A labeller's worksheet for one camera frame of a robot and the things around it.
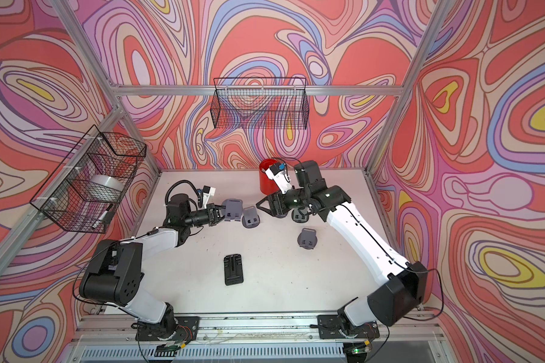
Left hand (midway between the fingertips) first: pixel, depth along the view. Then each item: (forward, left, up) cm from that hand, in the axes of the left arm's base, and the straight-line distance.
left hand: (234, 214), depth 83 cm
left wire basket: (+1, +49, +12) cm, 51 cm away
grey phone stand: (-1, 0, +4) cm, 4 cm away
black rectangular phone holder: (-15, +1, -15) cm, 22 cm away
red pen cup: (+25, -11, -12) cm, 30 cm away
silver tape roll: (-1, +39, +16) cm, 42 cm away
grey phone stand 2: (+6, -5, -12) cm, 14 cm away
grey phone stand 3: (-3, -28, -13) cm, 31 cm away
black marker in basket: (-9, +42, +8) cm, 43 cm away
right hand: (-5, -12, +11) cm, 17 cm away
